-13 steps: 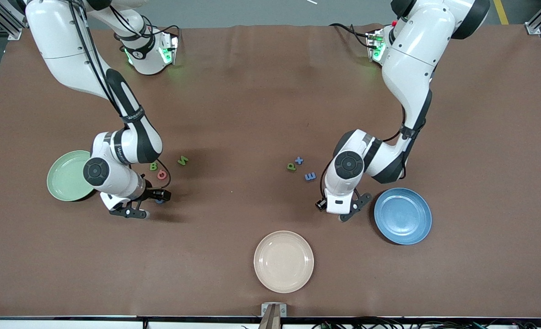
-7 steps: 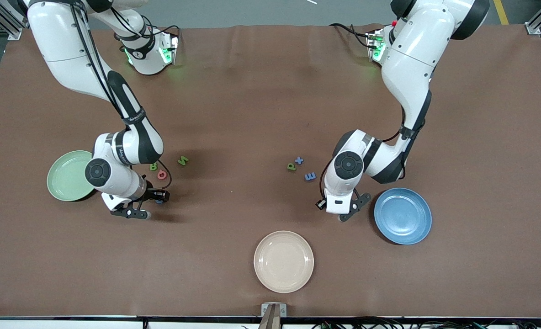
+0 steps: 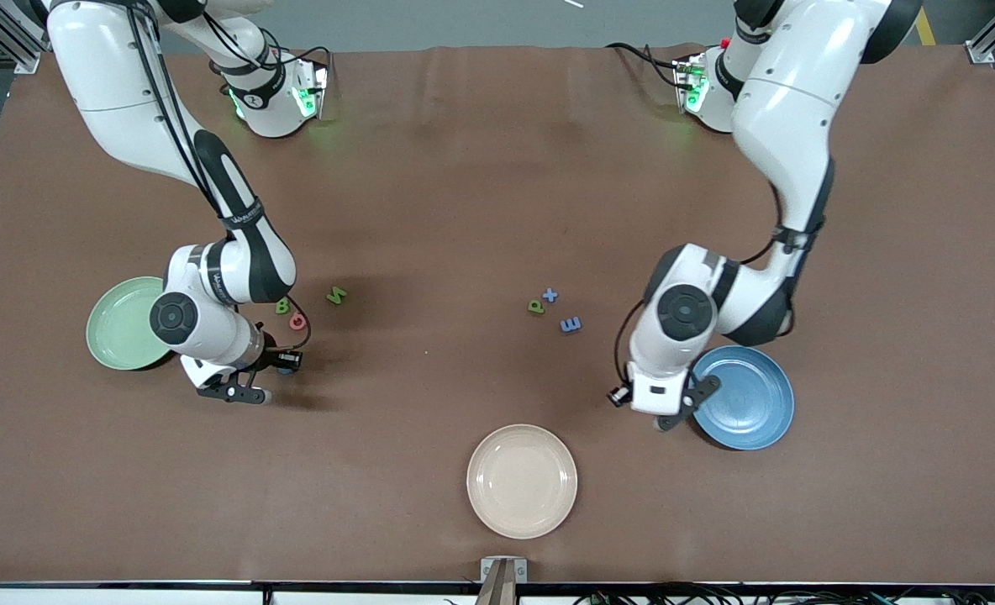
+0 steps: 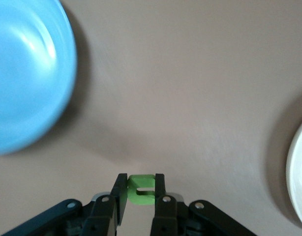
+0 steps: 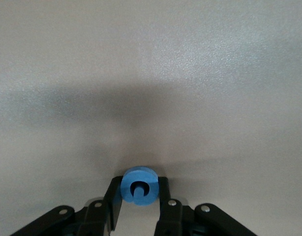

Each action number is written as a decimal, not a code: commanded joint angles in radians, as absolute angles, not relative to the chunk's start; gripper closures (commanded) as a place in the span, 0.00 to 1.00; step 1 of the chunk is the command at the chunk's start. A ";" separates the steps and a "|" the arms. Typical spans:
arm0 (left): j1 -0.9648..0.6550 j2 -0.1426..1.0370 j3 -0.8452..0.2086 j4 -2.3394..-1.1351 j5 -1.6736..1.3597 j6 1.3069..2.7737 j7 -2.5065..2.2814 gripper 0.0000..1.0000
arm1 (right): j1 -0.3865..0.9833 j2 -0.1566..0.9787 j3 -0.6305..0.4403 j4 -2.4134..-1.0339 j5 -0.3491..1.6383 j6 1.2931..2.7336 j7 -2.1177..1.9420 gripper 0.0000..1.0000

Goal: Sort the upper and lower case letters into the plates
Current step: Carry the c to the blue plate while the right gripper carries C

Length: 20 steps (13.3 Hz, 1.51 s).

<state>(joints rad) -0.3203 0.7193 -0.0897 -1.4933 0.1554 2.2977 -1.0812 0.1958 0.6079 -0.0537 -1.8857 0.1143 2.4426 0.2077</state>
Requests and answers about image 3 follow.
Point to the red round lowercase letter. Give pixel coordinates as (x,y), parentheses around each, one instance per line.
(294,323)

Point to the light green plate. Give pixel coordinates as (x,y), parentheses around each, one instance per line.
(119,328)

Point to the green letter M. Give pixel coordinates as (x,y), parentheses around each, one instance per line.
(336,295)

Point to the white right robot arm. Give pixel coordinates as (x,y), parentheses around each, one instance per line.
(111,76)

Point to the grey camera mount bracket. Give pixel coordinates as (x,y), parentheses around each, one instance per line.
(504,580)

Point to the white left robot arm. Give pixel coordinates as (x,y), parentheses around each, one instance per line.
(787,101)

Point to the green letter P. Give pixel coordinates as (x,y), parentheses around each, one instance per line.
(535,307)

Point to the silver left base connector plate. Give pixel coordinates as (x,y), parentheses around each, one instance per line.
(684,80)

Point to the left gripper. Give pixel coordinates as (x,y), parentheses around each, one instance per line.
(618,395)

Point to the silver base connector plate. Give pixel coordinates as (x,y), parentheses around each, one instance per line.
(317,92)
(684,80)

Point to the beige plate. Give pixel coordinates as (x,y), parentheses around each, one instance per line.
(522,481)

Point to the brown table mat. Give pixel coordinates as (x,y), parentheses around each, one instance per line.
(464,210)

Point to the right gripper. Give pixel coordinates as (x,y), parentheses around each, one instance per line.
(273,359)

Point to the blue plate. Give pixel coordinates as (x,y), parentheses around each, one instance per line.
(750,399)

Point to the blue letter E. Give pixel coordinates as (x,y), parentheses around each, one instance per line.
(571,324)

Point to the silver right base connector plate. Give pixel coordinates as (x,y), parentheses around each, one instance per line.
(317,92)

